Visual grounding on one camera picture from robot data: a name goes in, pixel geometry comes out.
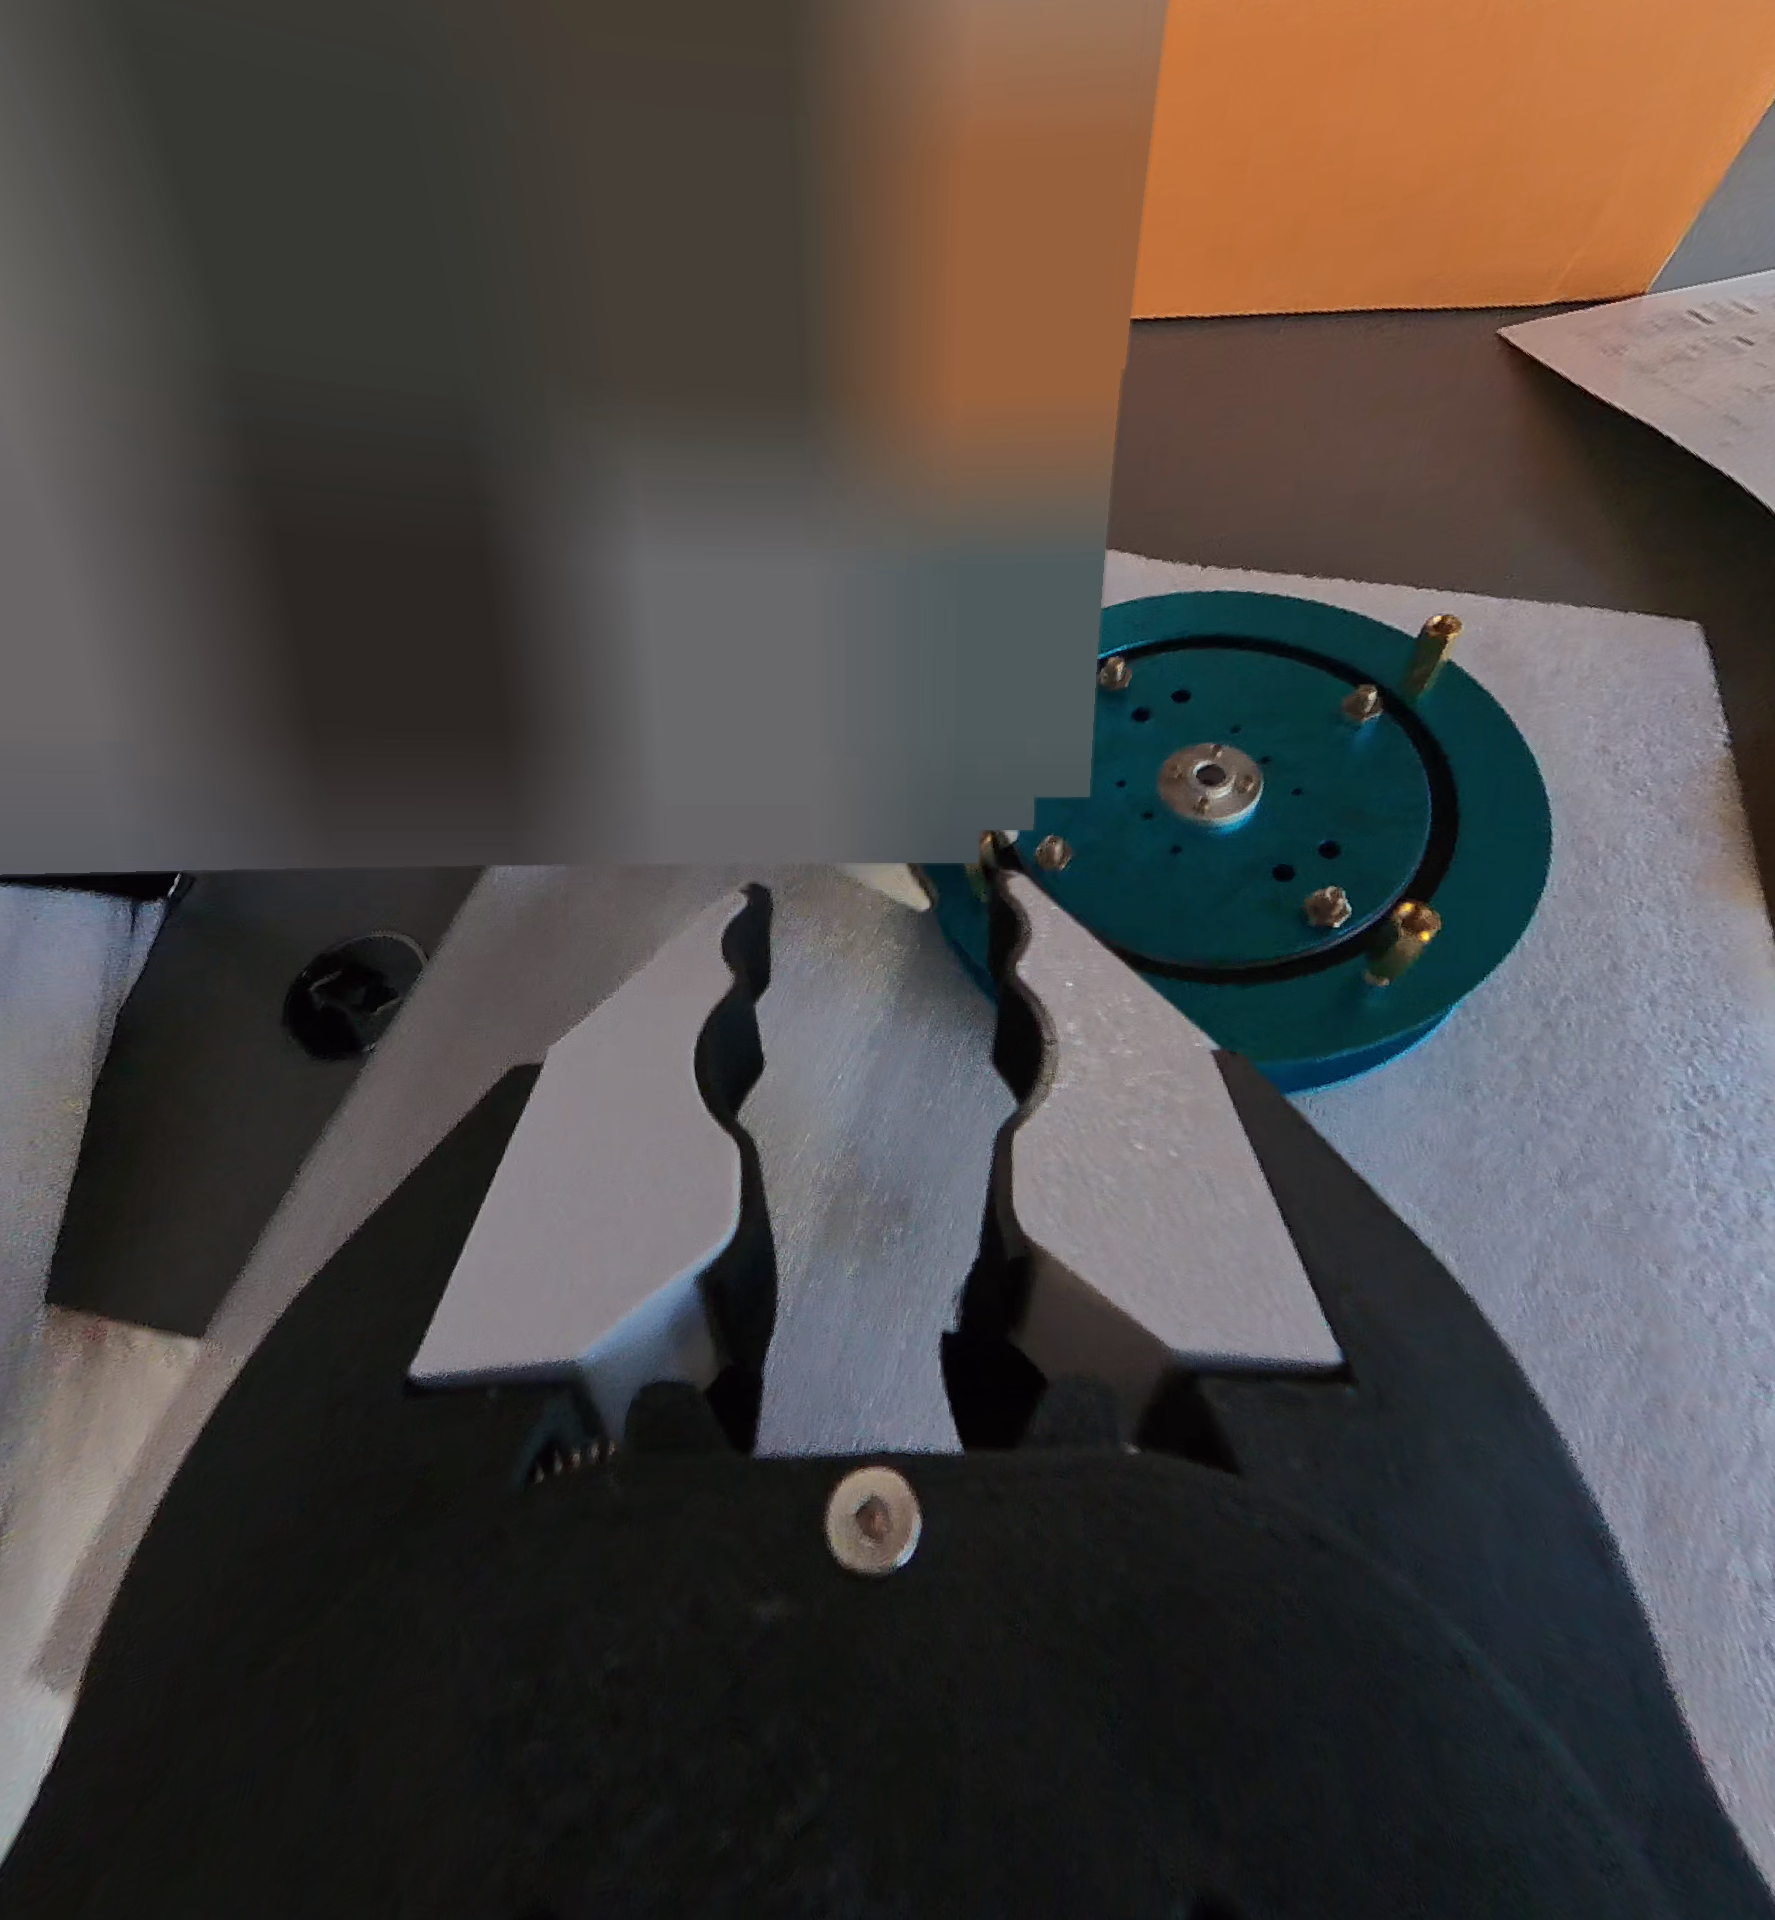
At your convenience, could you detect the dark desk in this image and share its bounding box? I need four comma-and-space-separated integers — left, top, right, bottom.
48, 134, 1775, 1339

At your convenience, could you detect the open instruction manual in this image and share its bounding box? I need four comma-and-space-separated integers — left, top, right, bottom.
1499, 255, 1775, 610

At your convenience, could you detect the blue round turntable base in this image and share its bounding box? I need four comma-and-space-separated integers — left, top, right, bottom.
923, 593, 1555, 1099

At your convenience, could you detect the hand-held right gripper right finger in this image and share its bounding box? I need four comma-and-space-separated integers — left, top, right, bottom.
947, 867, 1349, 1422

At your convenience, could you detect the white foam sheet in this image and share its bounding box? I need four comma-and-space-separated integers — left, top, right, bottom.
32, 547, 1775, 1920

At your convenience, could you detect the orange cardboard box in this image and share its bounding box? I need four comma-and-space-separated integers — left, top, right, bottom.
1133, 0, 1775, 323

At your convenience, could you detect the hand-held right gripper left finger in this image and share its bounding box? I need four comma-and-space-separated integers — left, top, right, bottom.
408, 883, 782, 1392

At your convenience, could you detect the black round desk grommet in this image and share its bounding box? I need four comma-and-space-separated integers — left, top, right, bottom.
284, 932, 428, 1060

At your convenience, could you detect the person's white shirt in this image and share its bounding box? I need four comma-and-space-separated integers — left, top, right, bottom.
0, 877, 200, 1920

